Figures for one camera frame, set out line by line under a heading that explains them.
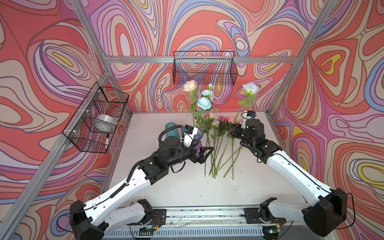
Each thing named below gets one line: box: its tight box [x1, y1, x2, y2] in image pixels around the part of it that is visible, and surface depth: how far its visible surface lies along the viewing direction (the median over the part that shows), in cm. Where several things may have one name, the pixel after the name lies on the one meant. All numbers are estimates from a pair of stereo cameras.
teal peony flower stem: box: [194, 83, 214, 130], surface depth 77 cm
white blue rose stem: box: [234, 82, 260, 125], surface depth 79 cm
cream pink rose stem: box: [183, 80, 200, 126], surface depth 77 cm
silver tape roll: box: [96, 114, 117, 126], surface depth 75 cm
